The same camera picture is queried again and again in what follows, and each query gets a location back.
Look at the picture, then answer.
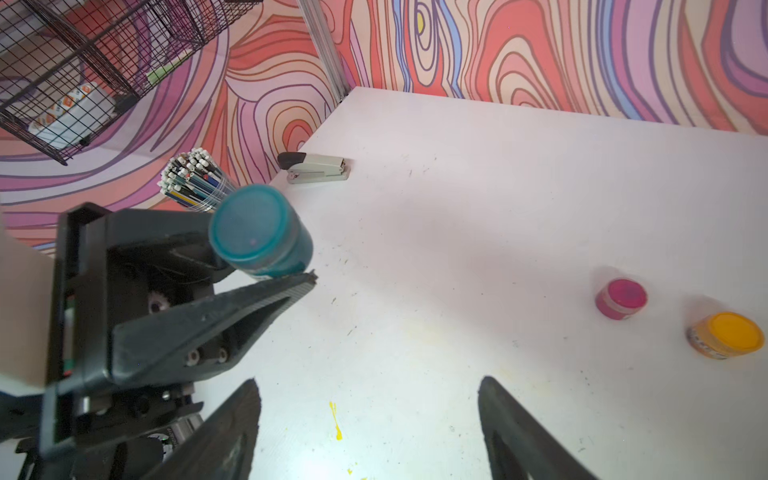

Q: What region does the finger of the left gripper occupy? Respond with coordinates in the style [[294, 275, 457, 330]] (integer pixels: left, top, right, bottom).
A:
[[128, 232, 234, 282], [111, 272, 317, 384]]

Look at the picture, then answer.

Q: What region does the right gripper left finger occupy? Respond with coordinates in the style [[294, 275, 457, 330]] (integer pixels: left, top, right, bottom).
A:
[[144, 379, 261, 480]]

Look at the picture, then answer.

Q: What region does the magenta paint jar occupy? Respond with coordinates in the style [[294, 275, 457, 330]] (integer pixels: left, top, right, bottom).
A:
[[595, 278, 648, 321]]

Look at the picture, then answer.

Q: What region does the magenta jar lid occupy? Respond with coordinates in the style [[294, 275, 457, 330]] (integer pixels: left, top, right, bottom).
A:
[[604, 278, 648, 315]]

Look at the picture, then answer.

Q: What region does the left black wire basket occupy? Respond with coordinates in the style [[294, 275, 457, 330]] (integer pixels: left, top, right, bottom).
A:
[[1, 1, 256, 164]]

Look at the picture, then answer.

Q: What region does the teal jar lid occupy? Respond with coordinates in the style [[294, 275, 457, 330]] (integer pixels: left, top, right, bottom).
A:
[[209, 185, 299, 271]]

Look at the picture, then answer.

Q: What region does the orange jar lid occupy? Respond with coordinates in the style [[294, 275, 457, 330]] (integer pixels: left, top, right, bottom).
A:
[[706, 312, 765, 357]]

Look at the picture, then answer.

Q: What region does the teal paint jar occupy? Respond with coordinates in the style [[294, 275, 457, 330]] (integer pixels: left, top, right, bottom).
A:
[[208, 185, 313, 280]]

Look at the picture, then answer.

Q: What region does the grey stapler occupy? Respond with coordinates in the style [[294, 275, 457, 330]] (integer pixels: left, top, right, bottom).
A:
[[277, 152, 350, 184]]

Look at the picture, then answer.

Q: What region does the orange paint jar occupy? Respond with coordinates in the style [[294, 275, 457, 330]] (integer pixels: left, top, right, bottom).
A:
[[686, 312, 765, 360]]

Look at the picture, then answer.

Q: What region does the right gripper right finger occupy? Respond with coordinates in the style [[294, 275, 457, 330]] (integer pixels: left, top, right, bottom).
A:
[[478, 376, 594, 479]]

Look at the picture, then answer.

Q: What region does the cup of pencils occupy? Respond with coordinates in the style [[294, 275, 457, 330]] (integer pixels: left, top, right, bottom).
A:
[[157, 147, 237, 213]]

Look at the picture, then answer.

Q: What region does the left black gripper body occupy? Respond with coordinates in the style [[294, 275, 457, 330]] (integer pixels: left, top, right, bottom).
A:
[[39, 203, 216, 459]]

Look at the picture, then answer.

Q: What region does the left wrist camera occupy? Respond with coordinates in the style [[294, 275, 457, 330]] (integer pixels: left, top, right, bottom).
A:
[[0, 225, 54, 396]]

